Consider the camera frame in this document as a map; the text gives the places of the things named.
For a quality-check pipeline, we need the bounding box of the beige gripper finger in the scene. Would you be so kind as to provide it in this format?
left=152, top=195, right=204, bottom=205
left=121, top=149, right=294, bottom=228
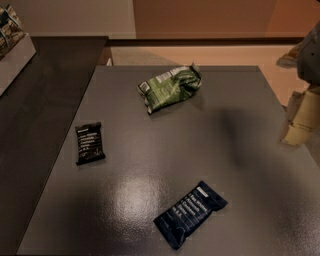
left=281, top=90, right=320, bottom=146

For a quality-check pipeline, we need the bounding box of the green jalapeno chip bag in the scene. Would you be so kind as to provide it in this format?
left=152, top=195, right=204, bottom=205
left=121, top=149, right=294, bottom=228
left=137, top=63, right=202, bottom=114

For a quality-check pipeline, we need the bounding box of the dark blue rxbar bar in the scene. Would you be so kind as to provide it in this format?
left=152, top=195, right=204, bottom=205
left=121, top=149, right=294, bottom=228
left=154, top=181, right=228, bottom=250

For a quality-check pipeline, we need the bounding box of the black rxbar chocolate bar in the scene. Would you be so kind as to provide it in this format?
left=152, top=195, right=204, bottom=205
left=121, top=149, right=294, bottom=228
left=75, top=122, right=105, bottom=165

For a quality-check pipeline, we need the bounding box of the dark side counter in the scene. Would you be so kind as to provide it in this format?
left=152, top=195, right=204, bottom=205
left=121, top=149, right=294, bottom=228
left=0, top=36, right=108, bottom=256

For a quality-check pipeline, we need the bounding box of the white snack display box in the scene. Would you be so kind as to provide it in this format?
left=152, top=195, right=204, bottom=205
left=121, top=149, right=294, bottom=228
left=0, top=4, right=36, bottom=95

